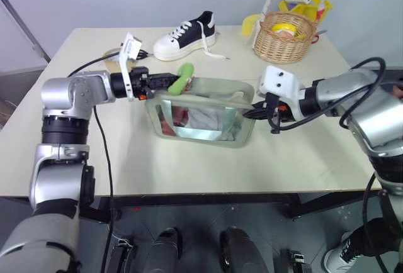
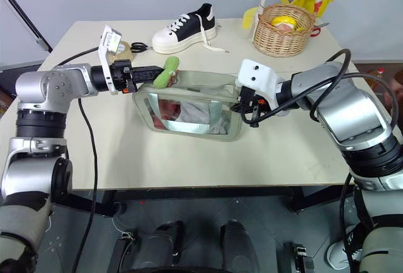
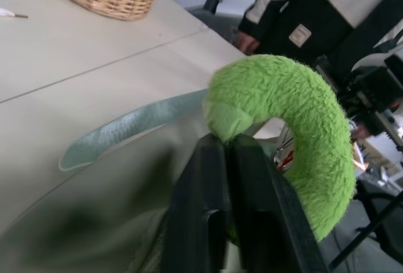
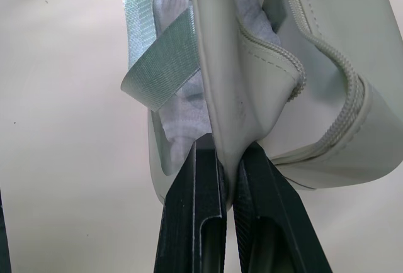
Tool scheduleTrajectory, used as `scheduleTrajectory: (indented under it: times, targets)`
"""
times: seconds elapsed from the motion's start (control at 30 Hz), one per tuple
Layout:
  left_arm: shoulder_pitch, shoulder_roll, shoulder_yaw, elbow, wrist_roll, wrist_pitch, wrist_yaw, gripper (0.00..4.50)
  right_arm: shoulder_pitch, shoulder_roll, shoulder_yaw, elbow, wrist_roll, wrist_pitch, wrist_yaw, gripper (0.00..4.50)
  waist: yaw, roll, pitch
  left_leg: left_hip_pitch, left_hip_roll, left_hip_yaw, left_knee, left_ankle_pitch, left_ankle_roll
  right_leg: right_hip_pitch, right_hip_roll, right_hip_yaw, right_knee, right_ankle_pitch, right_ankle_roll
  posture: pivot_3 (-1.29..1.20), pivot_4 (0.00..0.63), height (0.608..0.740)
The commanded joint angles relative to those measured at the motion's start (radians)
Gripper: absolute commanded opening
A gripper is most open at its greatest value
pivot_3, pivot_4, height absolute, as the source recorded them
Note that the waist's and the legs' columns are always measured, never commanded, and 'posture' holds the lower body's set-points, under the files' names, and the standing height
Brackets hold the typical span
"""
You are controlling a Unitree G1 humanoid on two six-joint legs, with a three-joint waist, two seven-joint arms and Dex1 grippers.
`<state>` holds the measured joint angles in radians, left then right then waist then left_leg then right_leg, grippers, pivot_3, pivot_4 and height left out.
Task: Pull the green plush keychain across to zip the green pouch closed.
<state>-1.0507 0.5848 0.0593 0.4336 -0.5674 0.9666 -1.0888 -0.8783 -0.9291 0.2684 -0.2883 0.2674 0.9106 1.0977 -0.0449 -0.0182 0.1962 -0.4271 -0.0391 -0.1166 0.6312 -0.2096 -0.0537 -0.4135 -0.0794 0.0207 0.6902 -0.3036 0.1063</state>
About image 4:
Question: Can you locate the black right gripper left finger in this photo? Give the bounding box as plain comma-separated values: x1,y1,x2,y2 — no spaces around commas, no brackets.
151,140,227,273

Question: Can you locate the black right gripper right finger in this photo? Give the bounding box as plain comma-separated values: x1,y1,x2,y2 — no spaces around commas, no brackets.
232,141,333,273

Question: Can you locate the pale green zip pouch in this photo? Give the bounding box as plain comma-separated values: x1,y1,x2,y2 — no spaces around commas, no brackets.
116,0,403,206

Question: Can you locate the white towel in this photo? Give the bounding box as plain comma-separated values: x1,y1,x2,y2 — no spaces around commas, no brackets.
151,0,283,172

